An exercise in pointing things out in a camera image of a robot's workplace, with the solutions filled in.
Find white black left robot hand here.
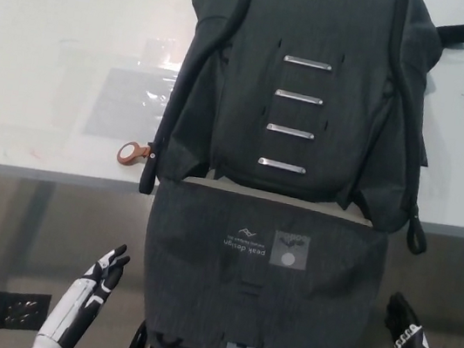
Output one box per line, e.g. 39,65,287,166
35,232,134,348

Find brown leather ring key tag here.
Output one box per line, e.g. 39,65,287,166
115,140,152,170

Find dark grey canvas backpack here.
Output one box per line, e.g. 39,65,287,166
113,0,464,348

